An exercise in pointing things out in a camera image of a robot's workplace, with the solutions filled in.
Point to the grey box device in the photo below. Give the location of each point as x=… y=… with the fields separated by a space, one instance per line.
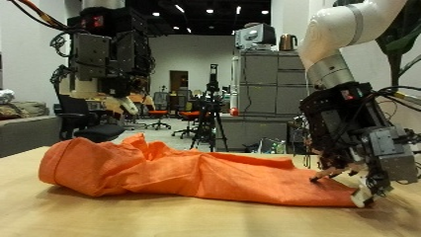
x=256 y=35

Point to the brown door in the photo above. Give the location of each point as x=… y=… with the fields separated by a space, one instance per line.
x=178 y=82

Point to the orange cloth garment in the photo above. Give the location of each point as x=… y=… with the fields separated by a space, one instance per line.
x=198 y=174

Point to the red ball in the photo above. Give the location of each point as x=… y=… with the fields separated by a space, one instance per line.
x=233 y=111

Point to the copper kettle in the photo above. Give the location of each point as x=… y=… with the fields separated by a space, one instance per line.
x=288 y=42

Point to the grey low ledge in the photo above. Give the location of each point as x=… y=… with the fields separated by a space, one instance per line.
x=26 y=135

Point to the orange seat office chair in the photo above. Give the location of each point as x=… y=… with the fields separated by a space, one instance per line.
x=158 y=113
x=188 y=115

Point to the black camera tripod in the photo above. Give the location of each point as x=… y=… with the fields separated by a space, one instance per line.
x=212 y=108

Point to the black office chair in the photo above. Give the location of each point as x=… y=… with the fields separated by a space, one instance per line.
x=87 y=128

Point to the brown lumpy bundle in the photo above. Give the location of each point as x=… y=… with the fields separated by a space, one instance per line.
x=24 y=110

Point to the green leafy plant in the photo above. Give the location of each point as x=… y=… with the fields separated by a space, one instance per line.
x=401 y=39

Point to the grey metal cabinet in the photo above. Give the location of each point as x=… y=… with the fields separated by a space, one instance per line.
x=263 y=85

